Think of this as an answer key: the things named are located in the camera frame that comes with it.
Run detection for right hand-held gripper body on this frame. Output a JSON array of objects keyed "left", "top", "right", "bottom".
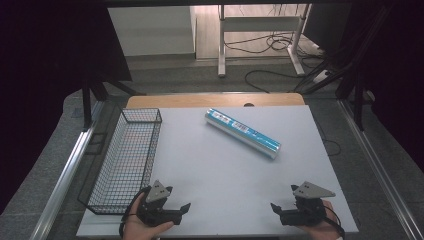
[{"left": 279, "top": 181, "right": 337, "bottom": 228}]

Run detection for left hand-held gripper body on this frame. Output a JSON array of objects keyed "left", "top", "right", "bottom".
[{"left": 135, "top": 179, "right": 184, "bottom": 228}]

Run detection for person's left hand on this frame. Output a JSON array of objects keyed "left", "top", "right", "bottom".
[{"left": 122, "top": 199, "right": 175, "bottom": 240}]

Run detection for person's right hand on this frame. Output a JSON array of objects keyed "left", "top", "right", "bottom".
[{"left": 295, "top": 199, "right": 343, "bottom": 240}]

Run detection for blue plastic wrap roll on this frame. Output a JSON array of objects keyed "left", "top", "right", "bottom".
[{"left": 204, "top": 107, "right": 282, "bottom": 160}]

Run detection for black metal stand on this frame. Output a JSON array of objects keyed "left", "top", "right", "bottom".
[
  {"left": 80, "top": 74, "right": 148, "bottom": 132},
  {"left": 292, "top": 3, "right": 396, "bottom": 132}
]

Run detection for white power strip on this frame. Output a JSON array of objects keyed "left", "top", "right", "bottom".
[{"left": 312, "top": 68, "right": 331, "bottom": 85}]

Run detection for black curtain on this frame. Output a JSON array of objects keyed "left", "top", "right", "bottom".
[
  {"left": 328, "top": 0, "right": 424, "bottom": 165},
  {"left": 0, "top": 0, "right": 133, "bottom": 215}
]

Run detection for white cabinet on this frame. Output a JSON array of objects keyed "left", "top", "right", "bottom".
[{"left": 107, "top": 5, "right": 198, "bottom": 58}]

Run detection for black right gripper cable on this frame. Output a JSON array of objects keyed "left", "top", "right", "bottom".
[{"left": 322, "top": 203, "right": 347, "bottom": 240}]

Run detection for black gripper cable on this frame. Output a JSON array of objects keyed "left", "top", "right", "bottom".
[
  {"left": 322, "top": 203, "right": 347, "bottom": 240},
  {"left": 118, "top": 185, "right": 152, "bottom": 240}
]

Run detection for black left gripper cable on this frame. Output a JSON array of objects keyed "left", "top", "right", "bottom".
[{"left": 118, "top": 185, "right": 152, "bottom": 240}]

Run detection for thin black floor cable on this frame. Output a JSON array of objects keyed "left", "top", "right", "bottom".
[{"left": 314, "top": 119, "right": 343, "bottom": 157}]

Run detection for black wire basket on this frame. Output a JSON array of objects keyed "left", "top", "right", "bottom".
[{"left": 77, "top": 107, "right": 163, "bottom": 215}]

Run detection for aluminium rail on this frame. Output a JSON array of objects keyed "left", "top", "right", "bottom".
[
  {"left": 29, "top": 99, "right": 106, "bottom": 240},
  {"left": 336, "top": 98, "right": 424, "bottom": 240}
]

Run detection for black looped floor cable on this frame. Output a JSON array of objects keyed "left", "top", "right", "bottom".
[{"left": 244, "top": 68, "right": 303, "bottom": 94}]

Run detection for tangled black floor cables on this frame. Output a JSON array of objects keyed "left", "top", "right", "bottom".
[{"left": 223, "top": 30, "right": 323, "bottom": 57}]

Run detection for white metal desk frame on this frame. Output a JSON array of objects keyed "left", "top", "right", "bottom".
[{"left": 217, "top": 3, "right": 313, "bottom": 79}]

